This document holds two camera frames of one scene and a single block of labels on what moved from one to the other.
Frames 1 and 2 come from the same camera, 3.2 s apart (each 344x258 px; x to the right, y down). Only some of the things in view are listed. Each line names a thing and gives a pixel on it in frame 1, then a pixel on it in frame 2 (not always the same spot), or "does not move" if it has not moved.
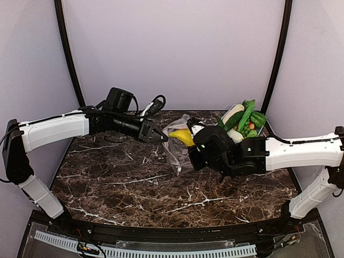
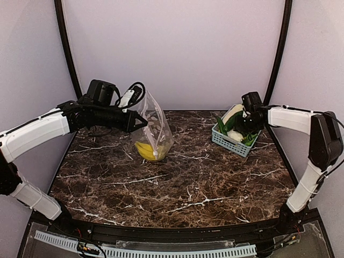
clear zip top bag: (178, 150) -> (151, 142)
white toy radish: (235, 136) does not move
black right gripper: (197, 157) -> (242, 124)
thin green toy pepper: (220, 122) does not move
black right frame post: (282, 55) does not move
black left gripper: (147, 129) -> (129, 121)
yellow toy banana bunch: (184, 135) -> (149, 152)
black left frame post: (61, 27) does not move
